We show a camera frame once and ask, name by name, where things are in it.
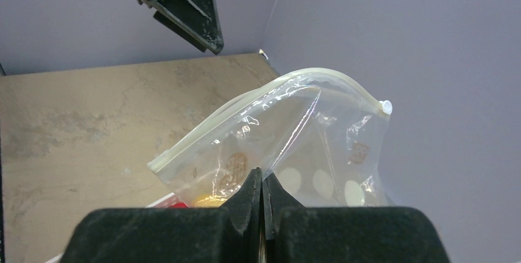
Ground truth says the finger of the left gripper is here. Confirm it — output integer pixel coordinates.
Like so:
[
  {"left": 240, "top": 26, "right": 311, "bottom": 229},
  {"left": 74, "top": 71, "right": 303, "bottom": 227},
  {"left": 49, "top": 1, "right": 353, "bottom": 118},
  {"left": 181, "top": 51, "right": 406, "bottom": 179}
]
[{"left": 137, "top": 0, "right": 224, "bottom": 55}]

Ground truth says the yellow pear toy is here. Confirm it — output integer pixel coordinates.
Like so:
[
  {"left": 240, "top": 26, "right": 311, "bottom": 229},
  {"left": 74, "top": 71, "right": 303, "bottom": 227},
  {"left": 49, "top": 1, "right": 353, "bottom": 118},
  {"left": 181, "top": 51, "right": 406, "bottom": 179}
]
[{"left": 193, "top": 195, "right": 228, "bottom": 208}]

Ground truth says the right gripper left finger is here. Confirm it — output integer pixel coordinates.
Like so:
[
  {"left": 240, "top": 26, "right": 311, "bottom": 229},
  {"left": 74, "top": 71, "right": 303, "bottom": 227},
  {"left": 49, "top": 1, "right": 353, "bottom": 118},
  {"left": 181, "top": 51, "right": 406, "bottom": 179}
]
[{"left": 60, "top": 168, "right": 262, "bottom": 262}]

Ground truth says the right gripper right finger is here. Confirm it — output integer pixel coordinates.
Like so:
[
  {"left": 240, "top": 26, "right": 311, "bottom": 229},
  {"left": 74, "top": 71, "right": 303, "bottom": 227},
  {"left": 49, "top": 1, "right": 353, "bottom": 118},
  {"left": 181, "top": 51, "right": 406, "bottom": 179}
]
[{"left": 262, "top": 174, "right": 450, "bottom": 262}]

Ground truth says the red apple toy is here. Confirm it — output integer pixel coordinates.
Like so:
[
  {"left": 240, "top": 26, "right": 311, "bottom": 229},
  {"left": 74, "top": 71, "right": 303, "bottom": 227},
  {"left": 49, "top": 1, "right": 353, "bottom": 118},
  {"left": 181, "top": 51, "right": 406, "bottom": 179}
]
[{"left": 158, "top": 195, "right": 188, "bottom": 208}]

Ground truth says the white plastic basket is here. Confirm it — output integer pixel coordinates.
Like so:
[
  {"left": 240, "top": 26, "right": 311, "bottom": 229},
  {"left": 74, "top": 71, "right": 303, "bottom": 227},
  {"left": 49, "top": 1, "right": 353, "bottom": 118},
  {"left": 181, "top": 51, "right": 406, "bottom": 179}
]
[{"left": 44, "top": 192, "right": 180, "bottom": 263}]

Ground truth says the clear zip top bag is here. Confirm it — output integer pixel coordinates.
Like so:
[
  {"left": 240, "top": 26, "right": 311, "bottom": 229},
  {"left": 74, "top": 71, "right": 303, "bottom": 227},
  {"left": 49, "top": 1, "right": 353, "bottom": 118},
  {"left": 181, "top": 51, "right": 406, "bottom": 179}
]
[{"left": 148, "top": 68, "right": 393, "bottom": 207}]

